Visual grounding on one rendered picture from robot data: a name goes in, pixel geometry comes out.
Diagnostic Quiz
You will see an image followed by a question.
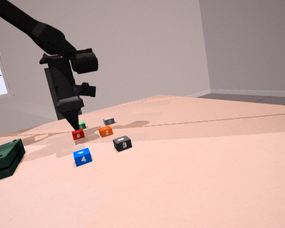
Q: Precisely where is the red block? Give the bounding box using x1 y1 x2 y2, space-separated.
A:
72 129 85 140

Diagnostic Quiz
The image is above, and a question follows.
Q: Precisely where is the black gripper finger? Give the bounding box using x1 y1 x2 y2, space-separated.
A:
61 108 81 130

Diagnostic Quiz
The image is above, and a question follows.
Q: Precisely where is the blue block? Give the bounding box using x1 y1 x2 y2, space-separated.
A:
73 148 92 167

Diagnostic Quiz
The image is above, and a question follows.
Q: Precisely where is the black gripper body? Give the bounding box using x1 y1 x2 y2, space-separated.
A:
52 75 84 113

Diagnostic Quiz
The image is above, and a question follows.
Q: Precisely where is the orange block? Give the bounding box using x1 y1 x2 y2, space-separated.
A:
99 126 113 138

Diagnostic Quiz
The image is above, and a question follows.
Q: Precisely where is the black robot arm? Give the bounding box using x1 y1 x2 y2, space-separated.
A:
0 0 99 97

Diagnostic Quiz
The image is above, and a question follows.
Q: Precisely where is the green block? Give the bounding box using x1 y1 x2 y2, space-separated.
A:
78 122 86 130

